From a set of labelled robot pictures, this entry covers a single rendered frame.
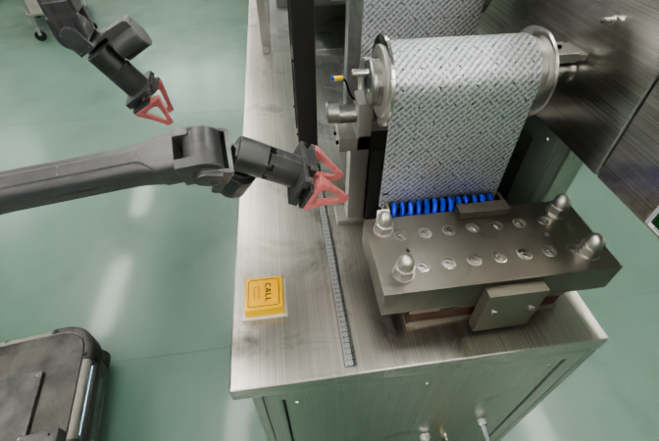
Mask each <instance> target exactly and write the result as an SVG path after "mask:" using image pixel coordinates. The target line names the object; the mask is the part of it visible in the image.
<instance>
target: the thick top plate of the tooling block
mask: <svg viewBox="0 0 659 441"><path fill-rule="evenodd" d="M550 202H551V201H549V202H540V203H530V204H521V205H511V206H509V207H510V211H509V213H508V215H504V216H495V217H485V218H475V219H466V220H458V218H457V216H456V214H455V212H454V211H452V212H442V213H432V214H422V215H413V216H404V217H394V218H393V222H394V225H393V229H394V232H393V234H392V236H390V237H388V238H380V237H377V236H376V235H375V234H374V226H375V223H376V221H377V219H374V220H364V224H363V235H362V243H363V247H364V251H365V255H366V259H367V262H368V266H369V270H370V274H371V278H372V282H373V285H374V289H375V293H376V297H377V301H378V305H379V309H380V315H381V316H383V315H391V314H399V313H407V312H415V311H422V310H430V309H438V308H446V307H454V306H461V305H469V304H476V303H477V302H478V301H479V299H480V297H481V295H482V293H483V291H484V289H485V288H486V287H490V286H498V285H506V284H515V283H523V282H531V281H539V280H544V282H545V283H546V285H547V287H548V288H549V290H550V291H549V292H548V294H555V293H562V292H570V291H578V290H586V289H593V288H601V287H605V286H606V285H607V284H608V283H609V282H610V281H611V280H612V278H613V277H614V276H615V275H616V274H617V273H618V272H619V270H620V269H621V268H622V265H621V264H620V263H619V262H618V261H617V259H616V258H615V257H614V256H613V255H612V253H611V252H610V251H609V250H608V249H607V248H606V246H604V247H603V253H602V254H601V255H600V258H599V259H598V260H597V261H595V262H591V261H587V260H585V259H583V258H581V257H580V256H579V255H578V254H577V252H576V247H577V245H579V244H580V243H581V241H582V240H583V239H584V238H587V237H588V236H589V235H590V234H591V233H594V232H593V231H592V230H591V229H590V227H589V226H588V225H587V224H586V223H585V221H584V220H583V219H582V218H581V216H580V215H579V214H578V213H577V212H576V211H575V209H574V208H573V207H572V206H571V205H570V206H569V208H570V210H569V212H568V214H567V216H566V218H565V219H563V220H556V219H554V218H552V217H550V216H549V215H548V214H547V213H546V212H545V208H546V207H547V206H548V205H549V203H550ZM403 254H409V255H411V256H412V257H413V258H414V261H415V266H416V267H415V278H414V280H413V281H412V282H410V283H400V282H398V281H396V280H395V279H394V278H393V276H392V270H393V268H394V267H395V265H396V262H397V260H398V258H399V257H400V256H401V255H403Z"/></svg>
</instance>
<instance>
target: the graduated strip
mask: <svg viewBox="0 0 659 441"><path fill-rule="evenodd" d="M317 198H327V197H326V192H325V190H324V191H323V192H320V193H319V195H318V196H317ZM319 211H320V218H321V224H322V230H323V236H324V241H325V247H326V254H327V260H328V266H329V277H330V284H331V290H332V296H333V301H334V307H335V314H336V320H337V326H338V332H339V338H340V344H341V351H342V357H343V362H344V367H345V368H350V367H357V360H356V355H355V349H354V344H353V339H352V333H351V328H350V323H349V317H348V313H347V308H346V302H345V297H344V292H343V286H342V281H341V276H340V270H339V265H338V259H337V255H336V250H335V244H334V239H333V234H332V228H331V223H330V213H329V208H328V205H324V206H321V207H319Z"/></svg>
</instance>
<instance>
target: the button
mask: <svg viewBox="0 0 659 441"><path fill-rule="evenodd" d="M244 312H245V315H246V317H247V318H252V317H259V316H267V315H275V314H283V313H284V304H283V287H282V277H281V275H277V276H268V277H260V278H251V279H246V280H245V302H244Z"/></svg>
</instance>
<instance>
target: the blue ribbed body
mask: <svg viewBox="0 0 659 441"><path fill-rule="evenodd" d="M494 200H498V198H493V196H492V194H491V193H487V194H485V196H484V195H483V194H479V195H478V197H477V196H476V195H474V194H473V195H471V197H470V198H469V196H467V195H464V196H463V198H462V199H461V197H460V196H456V197H455V199H454V200H453V198H452V197H448V198H447V200H446V202H445V199H444V198H439V201H438V203H437V200H436V199H435V198H433V199H431V203H430V201H429V200H428V199H425V200H424V202H423V205H422V203H421V201H420V200H417V201H416V203H415V206H414V204H413V202H412V201H408V203H407V207H405V203H404V202H403V201H402V202H400V203H399V208H397V204H396V203H395V202H393V203H391V208H389V209H390V211H391V214H392V217H393V218H394V217H404V216H413V215H422V214H432V213H442V212H452V211H454V209H455V206H456V204H465V203H475V202H484V201H494Z"/></svg>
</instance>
